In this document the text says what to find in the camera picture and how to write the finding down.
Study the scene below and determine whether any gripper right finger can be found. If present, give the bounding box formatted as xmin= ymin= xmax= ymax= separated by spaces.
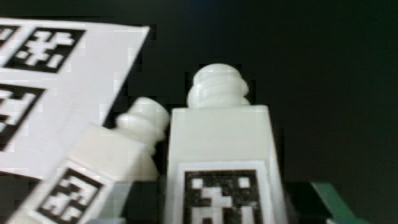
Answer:
xmin=285 ymin=181 xmax=362 ymax=224

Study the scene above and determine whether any white table leg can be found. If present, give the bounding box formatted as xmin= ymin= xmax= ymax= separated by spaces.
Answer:
xmin=4 ymin=97 xmax=170 ymax=224
xmin=163 ymin=63 xmax=287 ymax=224

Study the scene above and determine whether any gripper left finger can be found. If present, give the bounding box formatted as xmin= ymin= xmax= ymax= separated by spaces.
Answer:
xmin=86 ymin=181 xmax=163 ymax=224

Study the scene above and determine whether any marker sheet with tags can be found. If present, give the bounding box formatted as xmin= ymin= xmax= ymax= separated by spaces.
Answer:
xmin=0 ymin=17 xmax=148 ymax=178

